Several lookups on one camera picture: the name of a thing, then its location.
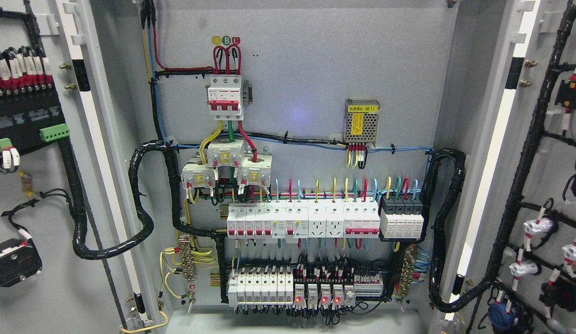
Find black digital power meter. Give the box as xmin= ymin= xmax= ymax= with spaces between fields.
xmin=0 ymin=89 xmax=69 ymax=155

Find red three pole main breaker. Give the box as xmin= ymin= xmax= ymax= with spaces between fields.
xmin=206 ymin=75 xmax=252 ymax=121

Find grey cabinet door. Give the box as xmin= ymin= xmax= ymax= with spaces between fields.
xmin=0 ymin=0 xmax=159 ymax=334
xmin=424 ymin=0 xmax=576 ymax=334

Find brass ground terminal bar left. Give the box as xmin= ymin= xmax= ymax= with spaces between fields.
xmin=178 ymin=233 xmax=197 ymax=313

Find black cable conduit right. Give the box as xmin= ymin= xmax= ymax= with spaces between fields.
xmin=422 ymin=148 xmax=497 ymax=313

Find white rotary selector switch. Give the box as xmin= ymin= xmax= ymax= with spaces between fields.
xmin=0 ymin=238 xmax=42 ymax=287

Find black cable conduit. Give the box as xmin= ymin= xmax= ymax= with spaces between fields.
xmin=58 ymin=137 xmax=228 ymax=304
xmin=422 ymin=148 xmax=497 ymax=313

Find black surge protector modules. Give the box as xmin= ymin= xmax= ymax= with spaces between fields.
xmin=379 ymin=195 xmax=426 ymax=244

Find black cable conduit left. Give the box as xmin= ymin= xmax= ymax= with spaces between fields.
xmin=58 ymin=137 xmax=228 ymax=304

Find lower relay terminal row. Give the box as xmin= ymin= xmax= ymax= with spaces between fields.
xmin=227 ymin=255 xmax=390 ymax=325

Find white current transformers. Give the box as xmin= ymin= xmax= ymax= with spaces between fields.
xmin=181 ymin=139 xmax=273 ymax=192

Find perforated metal power supply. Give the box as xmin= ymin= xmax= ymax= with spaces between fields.
xmin=343 ymin=99 xmax=380 ymax=144

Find white breaker and socket row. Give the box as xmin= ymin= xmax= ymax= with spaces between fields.
xmin=227 ymin=199 xmax=380 ymax=243

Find brass terminal bar right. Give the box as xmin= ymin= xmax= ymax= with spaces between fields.
xmin=398 ymin=244 xmax=416 ymax=299

